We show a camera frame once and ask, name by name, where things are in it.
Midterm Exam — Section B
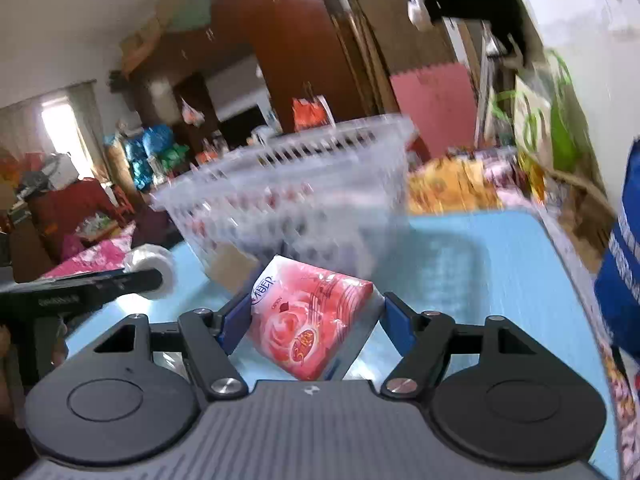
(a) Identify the pink foam mat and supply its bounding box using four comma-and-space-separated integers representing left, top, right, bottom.
390, 63, 477, 157

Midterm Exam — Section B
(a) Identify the brown wooden board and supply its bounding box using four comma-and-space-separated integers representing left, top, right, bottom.
347, 0, 457, 113

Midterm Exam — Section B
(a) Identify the yellow patterned blanket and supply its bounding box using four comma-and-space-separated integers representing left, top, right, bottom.
407, 158, 503, 216

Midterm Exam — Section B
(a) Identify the orange white hanging bag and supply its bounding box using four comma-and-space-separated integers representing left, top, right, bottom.
292, 96, 335, 132

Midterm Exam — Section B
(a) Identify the dark red wooden wardrobe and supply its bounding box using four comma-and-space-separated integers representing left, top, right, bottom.
122, 0, 368, 154

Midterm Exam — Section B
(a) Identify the green white shopping bag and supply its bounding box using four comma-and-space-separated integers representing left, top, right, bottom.
489, 49, 582, 174

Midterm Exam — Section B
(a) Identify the white tape roll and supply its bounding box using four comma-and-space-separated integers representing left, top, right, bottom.
124, 244, 177, 300

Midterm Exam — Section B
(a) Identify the white plastic perforated basket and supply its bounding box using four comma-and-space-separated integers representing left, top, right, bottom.
151, 114, 416, 278

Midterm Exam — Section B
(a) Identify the beige window curtain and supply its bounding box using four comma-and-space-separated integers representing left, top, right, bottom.
66, 80, 110, 182

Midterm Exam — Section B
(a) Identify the person's left hand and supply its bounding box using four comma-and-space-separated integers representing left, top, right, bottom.
0, 320, 68, 418

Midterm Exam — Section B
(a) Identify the blue plastic bag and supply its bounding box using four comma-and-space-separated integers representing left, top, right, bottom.
594, 139, 640, 361

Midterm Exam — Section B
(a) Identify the pink rose tissue pack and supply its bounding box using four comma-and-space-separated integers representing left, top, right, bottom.
248, 256, 384, 382

